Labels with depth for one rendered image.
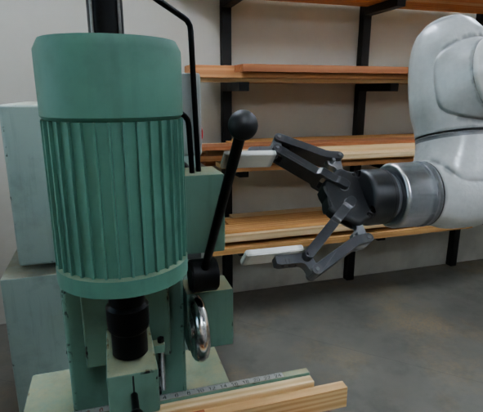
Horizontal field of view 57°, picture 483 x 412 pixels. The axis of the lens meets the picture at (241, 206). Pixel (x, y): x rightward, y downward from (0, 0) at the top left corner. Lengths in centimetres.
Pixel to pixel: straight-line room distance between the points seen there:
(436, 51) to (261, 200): 258
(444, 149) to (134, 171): 40
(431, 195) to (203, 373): 71
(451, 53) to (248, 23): 248
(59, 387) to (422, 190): 88
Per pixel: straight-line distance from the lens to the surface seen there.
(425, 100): 67
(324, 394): 85
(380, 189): 58
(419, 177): 61
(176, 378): 96
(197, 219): 82
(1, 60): 295
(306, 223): 284
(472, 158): 65
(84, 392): 96
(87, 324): 78
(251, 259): 51
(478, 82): 64
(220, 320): 88
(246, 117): 50
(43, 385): 117
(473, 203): 65
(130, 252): 55
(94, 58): 51
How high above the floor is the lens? 144
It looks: 14 degrees down
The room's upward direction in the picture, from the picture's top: straight up
